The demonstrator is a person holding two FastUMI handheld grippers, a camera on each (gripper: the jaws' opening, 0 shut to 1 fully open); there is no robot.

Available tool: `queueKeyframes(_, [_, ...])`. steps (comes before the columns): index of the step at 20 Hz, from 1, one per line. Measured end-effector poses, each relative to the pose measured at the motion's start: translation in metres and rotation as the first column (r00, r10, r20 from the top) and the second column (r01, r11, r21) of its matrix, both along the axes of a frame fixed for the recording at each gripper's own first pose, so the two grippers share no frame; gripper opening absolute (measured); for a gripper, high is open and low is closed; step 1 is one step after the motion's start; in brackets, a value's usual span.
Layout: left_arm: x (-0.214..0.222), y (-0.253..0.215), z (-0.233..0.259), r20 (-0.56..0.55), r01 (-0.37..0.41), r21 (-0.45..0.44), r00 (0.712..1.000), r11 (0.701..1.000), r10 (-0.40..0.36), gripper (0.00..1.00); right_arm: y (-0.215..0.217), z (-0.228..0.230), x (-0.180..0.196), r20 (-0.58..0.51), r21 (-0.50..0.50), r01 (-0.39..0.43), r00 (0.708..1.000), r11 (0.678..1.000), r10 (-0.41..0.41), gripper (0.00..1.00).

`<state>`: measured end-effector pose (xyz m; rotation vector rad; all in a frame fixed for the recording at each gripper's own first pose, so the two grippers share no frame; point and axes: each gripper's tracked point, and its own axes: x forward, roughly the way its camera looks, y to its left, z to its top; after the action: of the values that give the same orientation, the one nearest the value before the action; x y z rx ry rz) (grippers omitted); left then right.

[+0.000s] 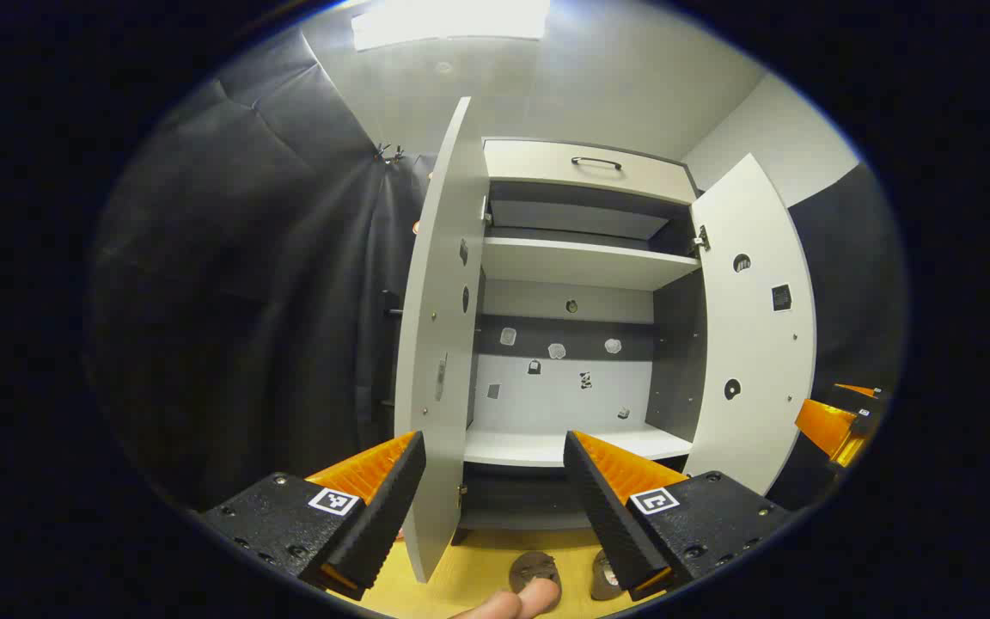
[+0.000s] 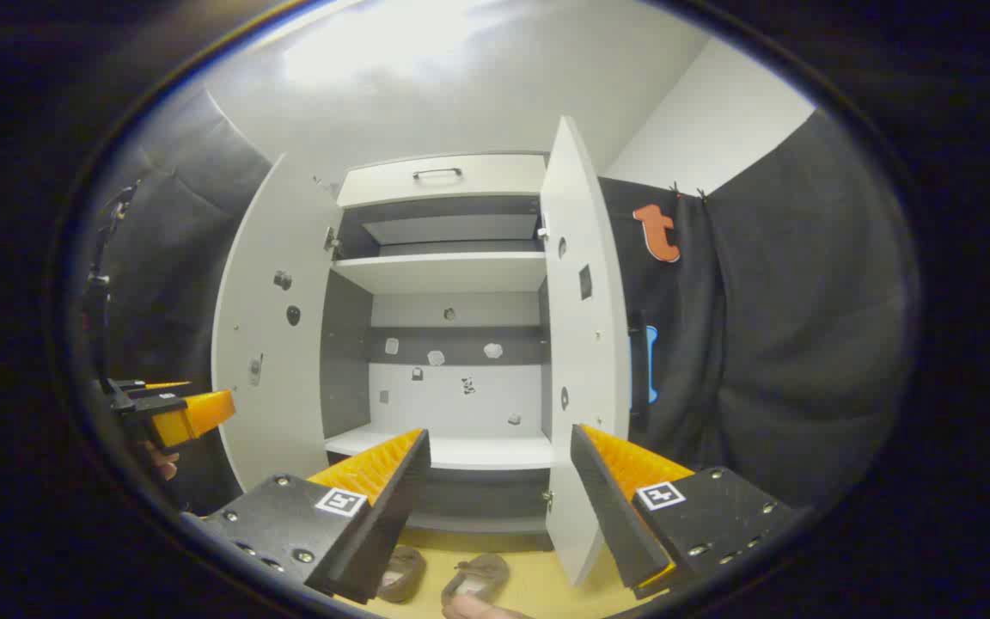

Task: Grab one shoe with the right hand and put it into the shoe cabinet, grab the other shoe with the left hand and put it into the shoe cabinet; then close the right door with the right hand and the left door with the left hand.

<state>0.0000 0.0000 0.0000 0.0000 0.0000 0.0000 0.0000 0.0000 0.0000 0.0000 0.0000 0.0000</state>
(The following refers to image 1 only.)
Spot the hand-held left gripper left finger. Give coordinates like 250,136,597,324
199,430,429,603

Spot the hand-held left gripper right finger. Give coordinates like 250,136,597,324
562,430,795,603

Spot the white shoe cabinet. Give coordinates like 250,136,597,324
465,136,709,534

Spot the white cabinet drawer with handle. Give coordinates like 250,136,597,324
483,138,699,205

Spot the white shoe cabinet door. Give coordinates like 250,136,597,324
380,96,491,584
682,153,817,497

